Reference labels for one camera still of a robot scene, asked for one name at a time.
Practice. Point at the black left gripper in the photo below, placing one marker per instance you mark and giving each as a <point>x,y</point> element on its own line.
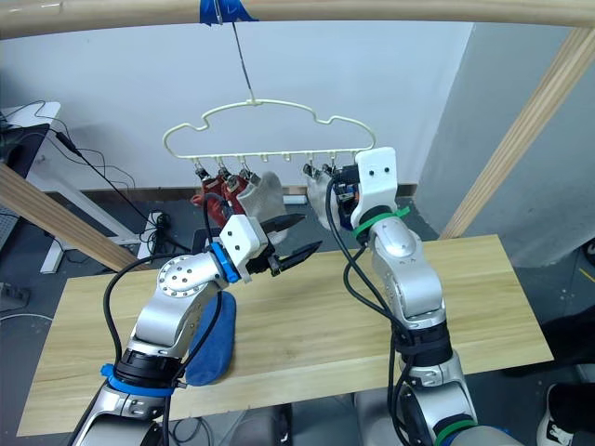
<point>260,267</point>

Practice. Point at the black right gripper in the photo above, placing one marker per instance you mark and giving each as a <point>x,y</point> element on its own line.
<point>352,176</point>

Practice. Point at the light grey sock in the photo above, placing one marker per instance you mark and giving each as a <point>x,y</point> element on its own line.
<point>269,195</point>
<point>318,200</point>

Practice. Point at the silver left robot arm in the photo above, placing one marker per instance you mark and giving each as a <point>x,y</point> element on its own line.
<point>181,279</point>

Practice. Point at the blue left forearm band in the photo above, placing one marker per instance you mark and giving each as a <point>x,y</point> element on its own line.
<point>139,388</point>

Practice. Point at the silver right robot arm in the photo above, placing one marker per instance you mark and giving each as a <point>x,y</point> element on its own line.
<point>409,269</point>

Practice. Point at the green right forearm band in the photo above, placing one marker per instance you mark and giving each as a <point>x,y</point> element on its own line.
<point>453,429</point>

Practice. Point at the metal hanger clip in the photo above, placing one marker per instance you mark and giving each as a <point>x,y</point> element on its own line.
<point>309,171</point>
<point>327,169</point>
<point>202,172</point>
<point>224,172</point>
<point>246,173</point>

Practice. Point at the cream plastic clip hanger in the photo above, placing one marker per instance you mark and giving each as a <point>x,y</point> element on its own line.
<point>253,101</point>

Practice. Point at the metal hanger hook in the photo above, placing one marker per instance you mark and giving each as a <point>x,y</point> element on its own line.
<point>241,60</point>

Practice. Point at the green right wrist tie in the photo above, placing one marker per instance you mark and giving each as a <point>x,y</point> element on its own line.
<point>372,225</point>

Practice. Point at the red sock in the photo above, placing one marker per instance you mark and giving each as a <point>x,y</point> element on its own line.
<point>211,186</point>
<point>231,191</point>

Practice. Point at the blue sock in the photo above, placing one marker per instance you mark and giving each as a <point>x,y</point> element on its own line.
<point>224,334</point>

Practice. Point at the white power strip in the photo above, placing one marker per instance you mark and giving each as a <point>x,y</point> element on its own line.
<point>149,237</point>

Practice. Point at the blue tape strip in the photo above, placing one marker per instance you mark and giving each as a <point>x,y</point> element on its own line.
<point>209,11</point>

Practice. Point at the black white sneaker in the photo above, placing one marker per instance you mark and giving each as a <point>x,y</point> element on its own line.
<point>590,249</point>
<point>555,418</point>

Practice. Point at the horizontal wooden beam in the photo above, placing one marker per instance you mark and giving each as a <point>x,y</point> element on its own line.
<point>116,14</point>

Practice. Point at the black flat screen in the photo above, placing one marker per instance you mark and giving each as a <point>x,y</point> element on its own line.
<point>21,148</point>

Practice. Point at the person's black trouser leg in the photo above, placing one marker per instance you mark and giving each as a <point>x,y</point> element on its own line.
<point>572,344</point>
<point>581,395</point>

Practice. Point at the white desk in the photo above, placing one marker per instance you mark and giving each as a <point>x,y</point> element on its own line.
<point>32,114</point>

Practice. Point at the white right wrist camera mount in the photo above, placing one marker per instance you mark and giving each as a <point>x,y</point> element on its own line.
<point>376,176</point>

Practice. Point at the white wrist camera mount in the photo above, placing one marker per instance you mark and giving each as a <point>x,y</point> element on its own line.
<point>376,176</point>
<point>239,237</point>

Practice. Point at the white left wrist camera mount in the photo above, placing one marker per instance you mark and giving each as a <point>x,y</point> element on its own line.
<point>239,237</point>

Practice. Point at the slanted wooden post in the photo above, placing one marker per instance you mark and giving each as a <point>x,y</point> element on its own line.
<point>56,213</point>
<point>520,135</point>

